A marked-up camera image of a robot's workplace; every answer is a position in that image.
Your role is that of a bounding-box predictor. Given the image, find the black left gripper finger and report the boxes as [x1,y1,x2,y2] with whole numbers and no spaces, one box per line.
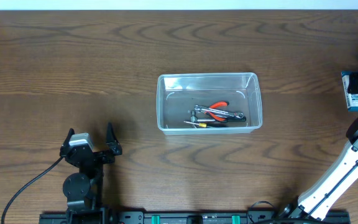
[106,122,120,151]
[62,128,75,147]

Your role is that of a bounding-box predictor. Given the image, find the blue white screwdriver box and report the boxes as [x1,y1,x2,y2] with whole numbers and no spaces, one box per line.
[341,71,358,111]

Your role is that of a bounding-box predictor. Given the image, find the small hammer black handle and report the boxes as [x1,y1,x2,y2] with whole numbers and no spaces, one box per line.
[188,109,247,124]

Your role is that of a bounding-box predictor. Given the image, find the black yellow screwdriver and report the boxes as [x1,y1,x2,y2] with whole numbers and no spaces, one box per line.
[184,121,227,128]

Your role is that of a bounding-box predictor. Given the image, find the clear plastic storage container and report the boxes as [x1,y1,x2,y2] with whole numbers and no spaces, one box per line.
[157,72,263,135]

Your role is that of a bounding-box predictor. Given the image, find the red handled pliers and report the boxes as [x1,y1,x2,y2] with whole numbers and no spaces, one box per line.
[204,101,229,122]

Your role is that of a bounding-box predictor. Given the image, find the silver combination wrench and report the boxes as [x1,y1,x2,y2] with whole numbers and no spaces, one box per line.
[194,105,245,119]

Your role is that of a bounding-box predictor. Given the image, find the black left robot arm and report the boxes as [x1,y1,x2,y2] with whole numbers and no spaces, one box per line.
[60,123,122,223]

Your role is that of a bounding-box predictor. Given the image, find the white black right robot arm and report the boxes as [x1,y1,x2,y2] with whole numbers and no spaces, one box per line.
[275,118,358,223]

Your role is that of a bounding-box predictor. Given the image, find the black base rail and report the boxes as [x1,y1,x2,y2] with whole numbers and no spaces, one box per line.
[39,207,351,224]

